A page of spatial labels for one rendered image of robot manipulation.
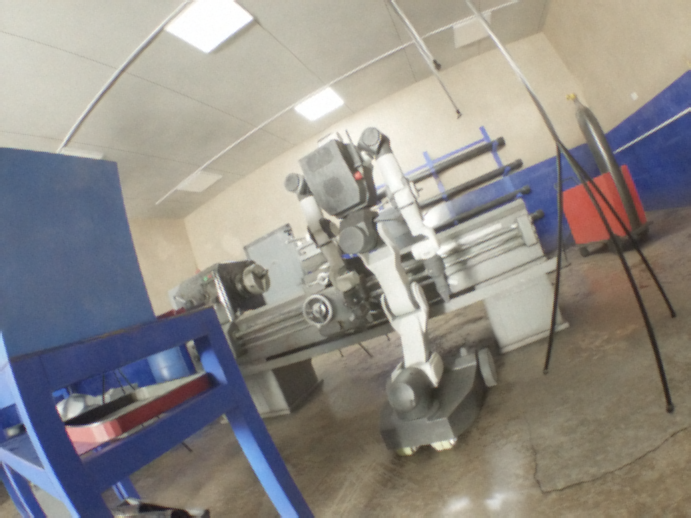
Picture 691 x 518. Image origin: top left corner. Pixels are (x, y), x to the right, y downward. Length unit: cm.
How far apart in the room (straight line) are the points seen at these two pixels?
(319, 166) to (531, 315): 152
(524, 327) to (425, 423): 108
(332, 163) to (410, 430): 113
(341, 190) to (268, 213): 499
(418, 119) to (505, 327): 419
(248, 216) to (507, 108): 500
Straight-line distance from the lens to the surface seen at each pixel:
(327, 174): 145
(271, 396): 278
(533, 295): 218
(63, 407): 145
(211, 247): 725
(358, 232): 135
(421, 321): 163
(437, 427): 138
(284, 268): 618
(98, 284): 71
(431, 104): 580
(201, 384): 85
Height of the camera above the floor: 79
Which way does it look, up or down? 4 degrees up
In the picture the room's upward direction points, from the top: 22 degrees counter-clockwise
